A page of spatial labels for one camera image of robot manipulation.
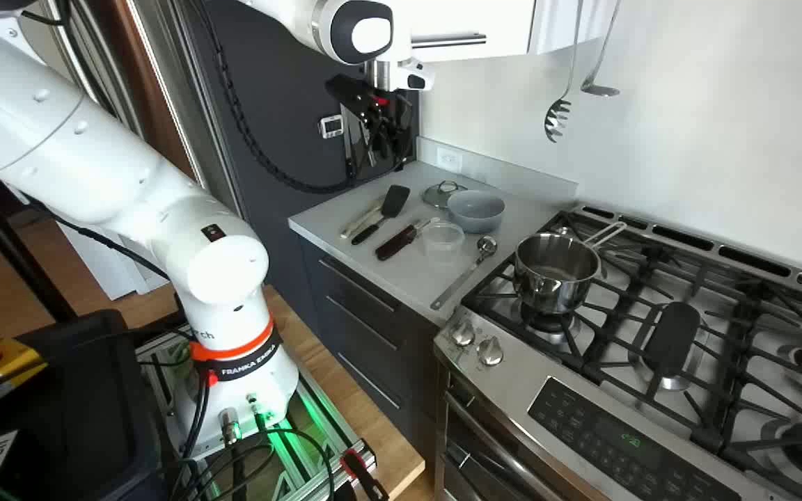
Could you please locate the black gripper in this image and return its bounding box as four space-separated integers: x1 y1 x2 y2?
324 69 390 118

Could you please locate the white cupboard door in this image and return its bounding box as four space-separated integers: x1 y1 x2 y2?
390 0 539 66

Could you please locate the white panel label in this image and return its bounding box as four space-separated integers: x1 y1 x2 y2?
317 112 349 141

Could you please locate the dark grey tall panel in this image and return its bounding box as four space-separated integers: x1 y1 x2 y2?
188 0 425 199

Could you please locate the round glass lid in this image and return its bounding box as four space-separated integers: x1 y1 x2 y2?
422 179 469 211

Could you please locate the grey bowl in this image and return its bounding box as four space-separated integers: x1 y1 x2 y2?
443 186 507 236

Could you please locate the hanging slotted spoon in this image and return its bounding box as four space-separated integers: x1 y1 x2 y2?
542 0 585 146

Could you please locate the long metal spoon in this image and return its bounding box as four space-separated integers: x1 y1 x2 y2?
429 233 503 313

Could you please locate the dark drawer cabinet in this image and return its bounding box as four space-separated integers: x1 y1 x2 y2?
287 229 452 463

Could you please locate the hanging metal ladle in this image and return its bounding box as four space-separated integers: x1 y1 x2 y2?
579 0 624 100

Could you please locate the steel saucepan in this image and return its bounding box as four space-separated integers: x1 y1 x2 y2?
512 219 631 317

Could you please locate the stove knob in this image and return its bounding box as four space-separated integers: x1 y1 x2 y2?
452 317 479 352
478 335 507 371

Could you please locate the wooden stand board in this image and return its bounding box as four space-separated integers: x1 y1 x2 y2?
125 282 429 501

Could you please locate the black equipment box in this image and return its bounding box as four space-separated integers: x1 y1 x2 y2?
0 308 161 501

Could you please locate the yellow stop button box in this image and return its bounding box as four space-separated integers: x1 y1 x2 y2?
0 335 51 402

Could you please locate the black gas stove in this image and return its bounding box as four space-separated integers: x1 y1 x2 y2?
433 203 802 501

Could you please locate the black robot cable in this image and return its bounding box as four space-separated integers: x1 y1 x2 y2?
198 0 369 199

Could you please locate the steel bar cupboard handle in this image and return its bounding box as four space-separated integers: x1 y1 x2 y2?
409 32 490 52

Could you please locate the pale handled utensil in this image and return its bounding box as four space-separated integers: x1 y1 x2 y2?
341 199 384 240

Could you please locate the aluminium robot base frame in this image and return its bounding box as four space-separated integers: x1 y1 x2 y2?
134 331 395 501

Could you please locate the red handled tool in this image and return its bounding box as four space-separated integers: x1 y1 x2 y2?
338 446 394 501

